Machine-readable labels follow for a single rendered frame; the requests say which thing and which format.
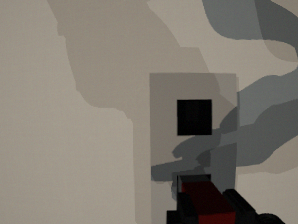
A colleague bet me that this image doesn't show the beige block with square holes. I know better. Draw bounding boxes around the beige block with square holes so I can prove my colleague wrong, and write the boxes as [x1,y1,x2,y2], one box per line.
[149,73,237,224]

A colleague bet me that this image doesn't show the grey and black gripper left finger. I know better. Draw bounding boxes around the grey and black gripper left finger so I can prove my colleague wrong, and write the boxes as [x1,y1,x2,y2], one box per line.
[166,192,199,224]

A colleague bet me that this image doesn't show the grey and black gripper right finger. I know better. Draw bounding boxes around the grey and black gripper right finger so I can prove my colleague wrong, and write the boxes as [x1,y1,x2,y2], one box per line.
[222,189,285,224]

